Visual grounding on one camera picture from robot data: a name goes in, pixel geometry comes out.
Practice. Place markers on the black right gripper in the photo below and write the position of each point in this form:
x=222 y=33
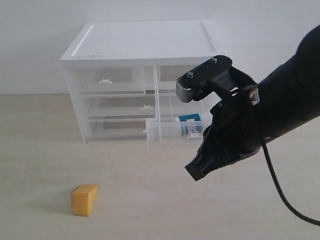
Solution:
x=233 y=136

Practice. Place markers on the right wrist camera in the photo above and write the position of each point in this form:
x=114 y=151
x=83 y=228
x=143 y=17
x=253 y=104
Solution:
x=214 y=75

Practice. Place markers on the yellow cheese wedge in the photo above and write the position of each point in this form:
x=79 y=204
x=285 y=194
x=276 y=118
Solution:
x=83 y=198

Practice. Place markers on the white blue labelled bottle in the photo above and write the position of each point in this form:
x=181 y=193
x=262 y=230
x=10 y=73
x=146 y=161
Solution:
x=192 y=125

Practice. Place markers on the clear middle wide drawer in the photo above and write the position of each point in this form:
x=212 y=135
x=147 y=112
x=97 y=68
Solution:
x=119 y=106

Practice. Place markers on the clear wide drawer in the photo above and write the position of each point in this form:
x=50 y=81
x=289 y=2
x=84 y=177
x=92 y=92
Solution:
x=111 y=129
x=119 y=106

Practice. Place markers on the white plastic drawer cabinet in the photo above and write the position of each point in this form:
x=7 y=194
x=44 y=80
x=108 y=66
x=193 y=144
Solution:
x=133 y=45

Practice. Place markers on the clear bottom wide drawer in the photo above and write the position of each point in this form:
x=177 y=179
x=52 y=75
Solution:
x=111 y=129

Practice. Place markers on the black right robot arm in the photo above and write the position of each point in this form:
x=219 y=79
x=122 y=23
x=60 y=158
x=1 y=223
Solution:
x=290 y=94

